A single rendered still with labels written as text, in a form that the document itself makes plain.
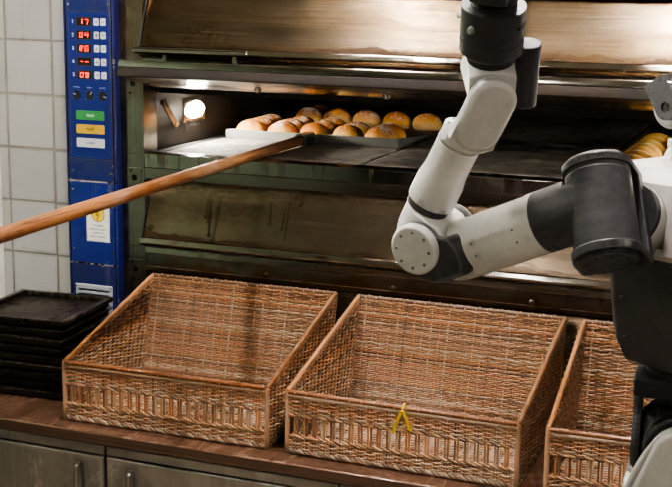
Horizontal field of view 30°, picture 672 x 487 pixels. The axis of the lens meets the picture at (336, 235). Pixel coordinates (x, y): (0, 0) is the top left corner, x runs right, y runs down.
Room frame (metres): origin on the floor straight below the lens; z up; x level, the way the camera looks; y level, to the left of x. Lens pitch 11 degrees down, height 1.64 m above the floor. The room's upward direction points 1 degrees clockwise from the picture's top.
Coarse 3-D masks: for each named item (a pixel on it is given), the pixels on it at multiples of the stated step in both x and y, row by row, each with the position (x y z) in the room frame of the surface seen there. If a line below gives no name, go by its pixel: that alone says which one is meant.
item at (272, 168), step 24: (168, 168) 3.40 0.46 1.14; (240, 168) 3.32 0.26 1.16; (264, 168) 3.30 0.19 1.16; (288, 168) 3.27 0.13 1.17; (312, 168) 3.25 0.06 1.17; (336, 168) 3.23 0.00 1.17; (360, 168) 3.20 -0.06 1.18; (384, 168) 3.20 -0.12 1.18; (408, 168) 3.21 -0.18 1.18; (504, 192) 3.07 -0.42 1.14; (528, 192) 3.05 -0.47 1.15
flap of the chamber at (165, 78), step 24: (120, 72) 3.28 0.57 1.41; (144, 72) 3.26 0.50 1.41; (168, 72) 3.24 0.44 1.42; (192, 72) 3.21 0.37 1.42; (216, 72) 3.19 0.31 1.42; (240, 72) 3.17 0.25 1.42; (360, 96) 3.24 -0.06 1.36; (408, 96) 3.14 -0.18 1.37; (432, 96) 3.10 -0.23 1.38; (456, 96) 3.05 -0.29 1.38; (552, 96) 2.89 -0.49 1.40; (576, 96) 2.86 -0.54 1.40; (600, 96) 2.84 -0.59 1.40; (624, 96) 2.83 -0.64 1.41
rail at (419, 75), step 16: (128, 64) 3.28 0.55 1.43; (144, 64) 3.26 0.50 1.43; (160, 64) 3.25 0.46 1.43; (176, 64) 3.23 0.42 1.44; (192, 64) 3.22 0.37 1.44; (208, 64) 3.20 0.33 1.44; (224, 64) 3.19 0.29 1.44; (240, 64) 3.17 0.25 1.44; (448, 80) 2.98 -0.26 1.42; (544, 80) 2.90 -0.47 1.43; (560, 80) 2.88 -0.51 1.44; (576, 80) 2.87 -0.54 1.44; (592, 80) 2.86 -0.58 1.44; (608, 80) 2.85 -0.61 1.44; (624, 80) 2.84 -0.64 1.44; (640, 80) 2.82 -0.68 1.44
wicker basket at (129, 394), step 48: (144, 288) 3.32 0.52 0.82; (192, 288) 3.33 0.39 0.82; (240, 288) 3.28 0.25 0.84; (288, 288) 3.24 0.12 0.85; (96, 336) 3.08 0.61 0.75; (144, 336) 3.32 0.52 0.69; (192, 336) 3.29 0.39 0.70; (240, 336) 3.25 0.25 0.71; (288, 336) 3.20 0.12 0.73; (96, 384) 2.91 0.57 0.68; (144, 384) 2.87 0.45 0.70; (192, 384) 2.82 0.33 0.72; (240, 384) 2.78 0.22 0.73; (288, 384) 2.88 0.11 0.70; (192, 432) 2.83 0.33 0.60; (240, 432) 2.79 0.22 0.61
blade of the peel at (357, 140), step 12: (228, 132) 3.80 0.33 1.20; (240, 132) 3.78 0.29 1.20; (252, 132) 3.77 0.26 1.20; (264, 132) 3.76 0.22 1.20; (276, 132) 3.74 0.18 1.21; (288, 132) 3.73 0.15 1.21; (408, 132) 3.98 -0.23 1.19; (336, 144) 3.68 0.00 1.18; (348, 144) 3.67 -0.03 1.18; (360, 144) 3.66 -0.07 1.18; (372, 144) 3.64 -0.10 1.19; (384, 144) 3.63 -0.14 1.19; (396, 144) 3.62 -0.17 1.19
